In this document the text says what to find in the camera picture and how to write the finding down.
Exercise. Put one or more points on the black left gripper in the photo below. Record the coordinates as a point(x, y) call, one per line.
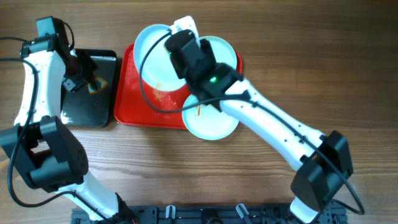
point(90, 67)

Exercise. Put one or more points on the green scrubbing sponge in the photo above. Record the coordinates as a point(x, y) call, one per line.
point(97, 85)

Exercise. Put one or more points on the pale blue plate back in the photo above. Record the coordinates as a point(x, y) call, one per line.
point(222, 50)

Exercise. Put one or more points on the pale blue plate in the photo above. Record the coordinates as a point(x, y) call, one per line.
point(158, 71)
point(206, 122)
point(222, 50)

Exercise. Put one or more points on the pale blue plate front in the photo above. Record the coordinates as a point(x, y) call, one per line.
point(206, 122)

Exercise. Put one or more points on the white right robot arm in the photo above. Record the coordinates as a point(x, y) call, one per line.
point(322, 163)

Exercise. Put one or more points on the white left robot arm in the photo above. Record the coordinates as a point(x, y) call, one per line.
point(42, 149)

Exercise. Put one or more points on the black water tray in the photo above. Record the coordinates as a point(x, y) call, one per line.
point(81, 108)

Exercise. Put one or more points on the red serving tray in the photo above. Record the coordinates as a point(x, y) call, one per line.
point(130, 107)

